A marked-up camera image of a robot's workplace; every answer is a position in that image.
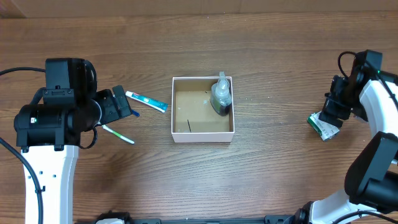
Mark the green white packet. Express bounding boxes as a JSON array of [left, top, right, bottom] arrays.
[[307, 112, 340, 141]]

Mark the white teal toothpaste tube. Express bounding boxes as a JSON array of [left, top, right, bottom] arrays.
[[125, 91, 168, 113]]

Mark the clear bottle with dark liquid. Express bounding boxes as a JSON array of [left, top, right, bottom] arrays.
[[210, 72, 232, 116]]

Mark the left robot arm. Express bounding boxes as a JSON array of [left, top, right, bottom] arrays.
[[14, 58, 132, 223]]

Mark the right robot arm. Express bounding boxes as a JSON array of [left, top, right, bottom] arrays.
[[286, 50, 397, 223]]

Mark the blue disposable razor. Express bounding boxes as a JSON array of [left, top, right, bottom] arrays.
[[131, 110, 140, 117]]

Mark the green white toothbrush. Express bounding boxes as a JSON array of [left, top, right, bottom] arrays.
[[101, 124, 135, 144]]

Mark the open cardboard box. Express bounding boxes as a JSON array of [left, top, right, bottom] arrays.
[[170, 77, 235, 143]]

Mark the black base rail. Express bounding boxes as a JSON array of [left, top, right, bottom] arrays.
[[74, 211, 299, 224]]

